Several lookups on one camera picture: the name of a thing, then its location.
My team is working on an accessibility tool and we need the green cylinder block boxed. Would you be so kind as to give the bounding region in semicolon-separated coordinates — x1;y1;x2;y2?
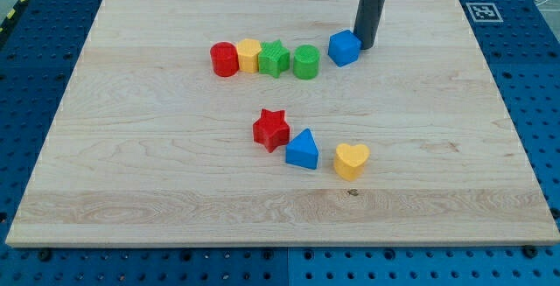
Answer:
293;45;320;80

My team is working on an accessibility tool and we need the light wooden board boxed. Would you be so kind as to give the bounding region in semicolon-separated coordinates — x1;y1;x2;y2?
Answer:
6;0;559;248

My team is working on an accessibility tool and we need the red star block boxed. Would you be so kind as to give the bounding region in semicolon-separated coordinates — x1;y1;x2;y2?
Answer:
253;108;291;153

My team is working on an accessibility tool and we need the white fiducial marker tag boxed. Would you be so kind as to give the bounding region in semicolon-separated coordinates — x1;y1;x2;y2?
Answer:
465;2;503;23

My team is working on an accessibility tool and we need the yellow hexagon block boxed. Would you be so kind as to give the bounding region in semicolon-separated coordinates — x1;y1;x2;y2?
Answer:
236;38;262;73

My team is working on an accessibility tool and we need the green star block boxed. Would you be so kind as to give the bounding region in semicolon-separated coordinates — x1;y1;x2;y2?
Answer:
258;39;290;78

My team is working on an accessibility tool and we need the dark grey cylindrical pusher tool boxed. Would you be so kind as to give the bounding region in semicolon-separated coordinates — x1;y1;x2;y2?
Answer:
353;0;385;50

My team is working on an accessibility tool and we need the yellow heart block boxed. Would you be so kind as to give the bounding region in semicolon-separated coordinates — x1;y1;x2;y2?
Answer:
333;143;370;181

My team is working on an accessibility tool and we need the blue cube block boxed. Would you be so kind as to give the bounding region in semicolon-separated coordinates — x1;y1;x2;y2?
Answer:
327;30;361;67

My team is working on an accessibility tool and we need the blue triangle block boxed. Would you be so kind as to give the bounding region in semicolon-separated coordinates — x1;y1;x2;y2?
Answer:
285;129;319;170

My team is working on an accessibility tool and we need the red cylinder block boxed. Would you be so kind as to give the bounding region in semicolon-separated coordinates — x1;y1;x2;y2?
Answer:
210;42;239;77

